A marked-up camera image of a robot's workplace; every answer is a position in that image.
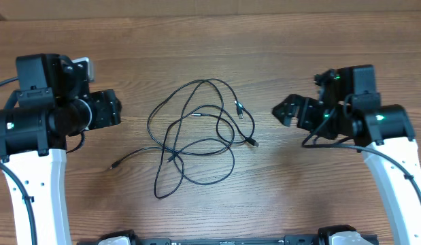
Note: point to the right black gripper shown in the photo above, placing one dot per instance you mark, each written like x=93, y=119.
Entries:
x=305, y=107

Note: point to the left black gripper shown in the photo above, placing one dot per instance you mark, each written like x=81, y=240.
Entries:
x=109, y=113

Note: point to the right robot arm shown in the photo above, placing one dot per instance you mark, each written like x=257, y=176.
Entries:
x=348, y=114

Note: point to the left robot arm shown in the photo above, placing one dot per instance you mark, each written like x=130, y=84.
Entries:
x=53, y=102

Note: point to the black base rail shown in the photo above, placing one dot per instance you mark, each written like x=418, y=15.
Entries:
x=336, y=234

